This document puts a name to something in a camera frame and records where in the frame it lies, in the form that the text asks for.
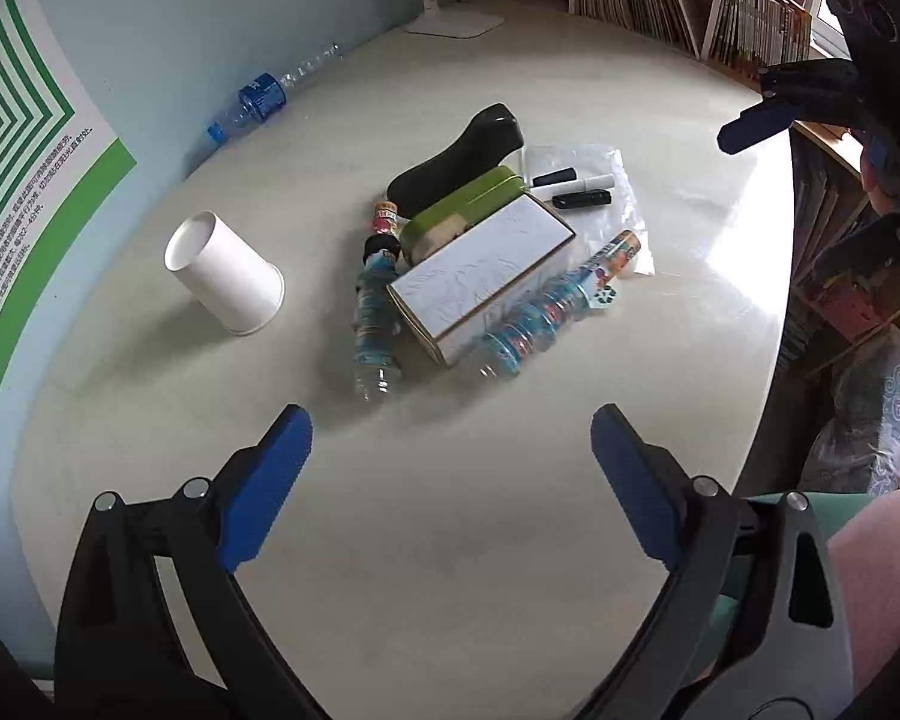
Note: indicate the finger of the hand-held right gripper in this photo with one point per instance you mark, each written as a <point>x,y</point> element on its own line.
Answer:
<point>879,157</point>
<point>754,126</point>

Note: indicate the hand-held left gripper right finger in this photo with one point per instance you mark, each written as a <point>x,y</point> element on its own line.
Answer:
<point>630,480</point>

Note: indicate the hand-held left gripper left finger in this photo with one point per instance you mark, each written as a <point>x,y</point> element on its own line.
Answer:
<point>266,487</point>

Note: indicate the clear plastic bag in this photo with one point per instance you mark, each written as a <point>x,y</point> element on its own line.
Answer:
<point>619,180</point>

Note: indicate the wooden low shelf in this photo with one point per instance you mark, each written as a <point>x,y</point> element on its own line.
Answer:
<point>825,240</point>

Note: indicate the row of colourful paperbacks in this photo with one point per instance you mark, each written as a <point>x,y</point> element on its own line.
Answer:
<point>765,26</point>

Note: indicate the white marker with black cap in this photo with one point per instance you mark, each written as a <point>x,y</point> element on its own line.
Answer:
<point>581,181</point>

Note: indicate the small orange cap bottle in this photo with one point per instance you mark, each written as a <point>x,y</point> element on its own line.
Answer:
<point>619,251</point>
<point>385,221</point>

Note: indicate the crushed clear plastic bottle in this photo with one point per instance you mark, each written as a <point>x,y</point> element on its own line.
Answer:
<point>540,315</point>

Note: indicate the clear bottle with black cap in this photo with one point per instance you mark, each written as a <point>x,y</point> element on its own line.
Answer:
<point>375,315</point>

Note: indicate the teal clothing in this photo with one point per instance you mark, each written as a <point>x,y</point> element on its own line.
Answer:
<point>840,511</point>

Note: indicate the white paper cup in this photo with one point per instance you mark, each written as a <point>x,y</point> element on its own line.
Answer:
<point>221,277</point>

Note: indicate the white blue patterned bag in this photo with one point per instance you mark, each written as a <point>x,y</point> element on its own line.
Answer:
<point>862,405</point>

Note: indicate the white carton box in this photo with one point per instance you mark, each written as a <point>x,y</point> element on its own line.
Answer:
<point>480,270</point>

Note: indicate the person's pink trouser leg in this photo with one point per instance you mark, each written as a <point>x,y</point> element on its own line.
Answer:
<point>885,585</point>

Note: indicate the black glasses case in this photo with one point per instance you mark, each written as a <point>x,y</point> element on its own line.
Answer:
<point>457,157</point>

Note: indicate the green tin box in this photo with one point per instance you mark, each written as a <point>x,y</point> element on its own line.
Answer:
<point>465,202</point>

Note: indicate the clear bottle with blue label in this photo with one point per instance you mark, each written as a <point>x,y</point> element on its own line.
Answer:
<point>261,99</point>

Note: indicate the green striped wall poster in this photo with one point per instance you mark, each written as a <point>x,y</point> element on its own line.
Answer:
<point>45,165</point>

